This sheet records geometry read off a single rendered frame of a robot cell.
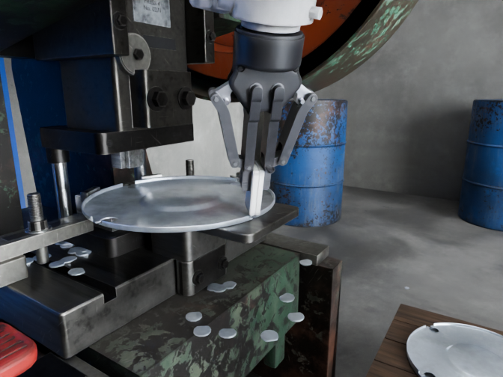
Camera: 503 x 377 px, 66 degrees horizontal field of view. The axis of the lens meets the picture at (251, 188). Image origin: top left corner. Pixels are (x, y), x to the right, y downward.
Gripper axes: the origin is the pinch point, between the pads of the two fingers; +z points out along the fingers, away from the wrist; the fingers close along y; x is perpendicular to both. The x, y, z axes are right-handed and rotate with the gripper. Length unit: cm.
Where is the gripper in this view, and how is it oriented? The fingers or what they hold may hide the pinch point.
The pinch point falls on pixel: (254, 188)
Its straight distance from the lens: 51.7
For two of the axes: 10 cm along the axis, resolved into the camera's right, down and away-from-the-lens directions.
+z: -0.8, 8.4, 5.4
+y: 9.7, -0.6, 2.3
